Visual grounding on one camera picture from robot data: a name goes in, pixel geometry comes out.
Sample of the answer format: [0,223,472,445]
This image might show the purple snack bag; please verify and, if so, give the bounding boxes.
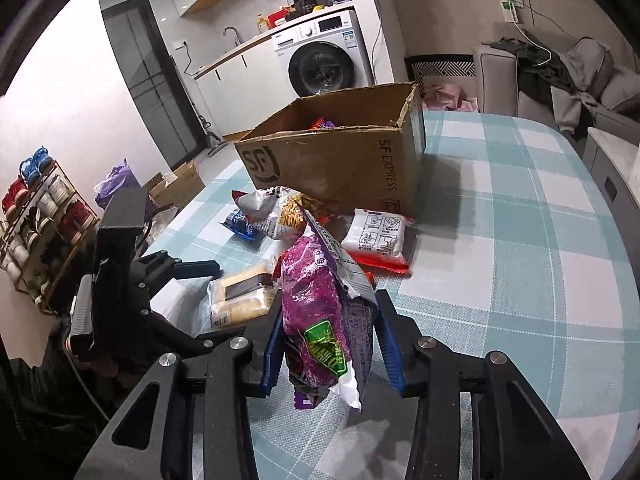
[279,208,378,411]

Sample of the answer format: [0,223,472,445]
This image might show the red snack bag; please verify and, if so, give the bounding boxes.
[311,117,335,130]

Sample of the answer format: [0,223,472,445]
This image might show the clear cracker packet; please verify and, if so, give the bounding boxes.
[207,260,277,330]

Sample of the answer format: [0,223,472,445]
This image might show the white orange snack bag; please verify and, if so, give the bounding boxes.
[222,185,338,242]

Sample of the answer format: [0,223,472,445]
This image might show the shoe rack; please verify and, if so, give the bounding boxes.
[1,146,99,318]

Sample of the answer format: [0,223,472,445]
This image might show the purple tote bag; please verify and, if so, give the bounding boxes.
[94,159,141,210]

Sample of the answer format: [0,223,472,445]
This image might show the white red noodle packet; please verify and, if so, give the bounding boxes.
[341,208,412,275]

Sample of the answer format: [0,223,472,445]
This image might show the white kitchen cabinet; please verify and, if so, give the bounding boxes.
[196,40,296,136]

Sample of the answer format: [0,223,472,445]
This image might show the teal checkered tablecloth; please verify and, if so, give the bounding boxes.
[149,112,639,479]

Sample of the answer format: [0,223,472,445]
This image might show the brown cardboard box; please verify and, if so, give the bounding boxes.
[235,82,426,217]

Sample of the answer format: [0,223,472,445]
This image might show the white washing machine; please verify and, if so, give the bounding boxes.
[271,8,373,98]

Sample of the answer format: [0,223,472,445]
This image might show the pink cloth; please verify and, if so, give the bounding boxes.
[423,82,478,113]

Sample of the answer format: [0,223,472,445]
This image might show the white side table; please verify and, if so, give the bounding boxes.
[582,127,639,246]

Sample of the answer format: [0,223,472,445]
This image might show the black patterned basket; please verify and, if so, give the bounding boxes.
[405,54,477,96]

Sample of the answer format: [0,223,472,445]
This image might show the grey sofa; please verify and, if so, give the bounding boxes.
[473,23,639,150]

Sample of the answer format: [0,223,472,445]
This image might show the dark clothes pile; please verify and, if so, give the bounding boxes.
[476,37,613,140]

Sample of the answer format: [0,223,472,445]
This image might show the grey pillow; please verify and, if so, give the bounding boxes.
[599,67,640,115]

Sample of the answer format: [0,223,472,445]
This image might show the white wall socket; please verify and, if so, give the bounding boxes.
[500,0,524,24]

